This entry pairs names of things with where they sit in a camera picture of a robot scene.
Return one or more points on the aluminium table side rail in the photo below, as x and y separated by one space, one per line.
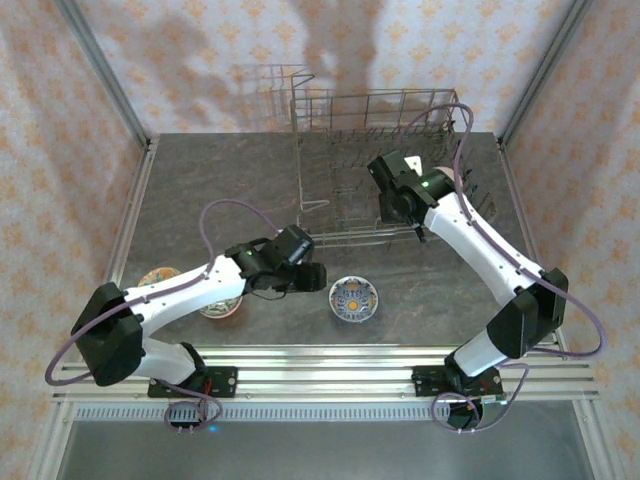
142 170
512 170

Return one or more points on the grey metal panel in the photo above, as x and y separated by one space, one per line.
325 450

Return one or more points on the aluminium frame leg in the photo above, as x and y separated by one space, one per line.
595 440
52 440

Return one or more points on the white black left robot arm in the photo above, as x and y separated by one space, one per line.
190 295

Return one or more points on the blue yellow patterned bowl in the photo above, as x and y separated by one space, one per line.
353 299

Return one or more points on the orange floral bowl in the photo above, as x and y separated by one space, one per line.
160 276

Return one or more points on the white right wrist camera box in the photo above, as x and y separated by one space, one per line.
414 164

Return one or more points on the small black connector box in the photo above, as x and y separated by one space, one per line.
180 420

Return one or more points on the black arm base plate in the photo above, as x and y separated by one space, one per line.
425 380
225 380

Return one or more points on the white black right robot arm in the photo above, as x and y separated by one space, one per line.
475 240

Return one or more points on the aluminium frame post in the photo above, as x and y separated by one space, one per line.
542 70
105 70

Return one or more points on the leaf patterned pink bowl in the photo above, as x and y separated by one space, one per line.
220 306

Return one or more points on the aluminium mounting rail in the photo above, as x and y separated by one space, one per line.
325 370

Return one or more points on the black electronics module green board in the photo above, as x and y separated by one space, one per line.
465 417

